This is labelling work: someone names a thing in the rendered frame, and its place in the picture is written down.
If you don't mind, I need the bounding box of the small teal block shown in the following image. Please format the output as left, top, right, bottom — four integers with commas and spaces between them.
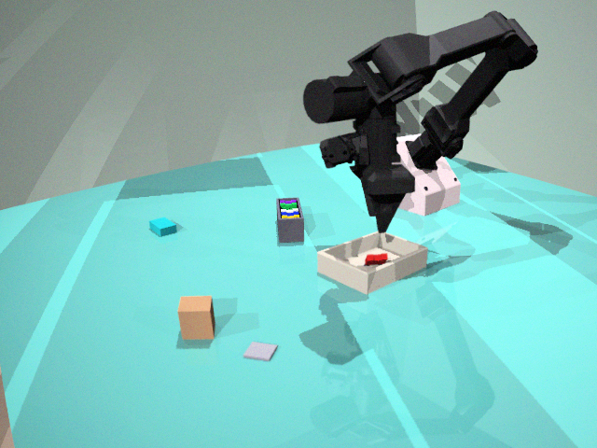
149, 217, 177, 236

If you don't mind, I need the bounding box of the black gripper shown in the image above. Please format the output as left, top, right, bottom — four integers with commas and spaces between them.
349, 117, 415, 233

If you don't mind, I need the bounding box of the tan cube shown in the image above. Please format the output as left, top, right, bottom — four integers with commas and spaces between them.
177, 296, 215, 340

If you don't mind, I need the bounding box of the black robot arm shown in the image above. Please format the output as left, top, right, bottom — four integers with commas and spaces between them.
303, 10, 538, 171

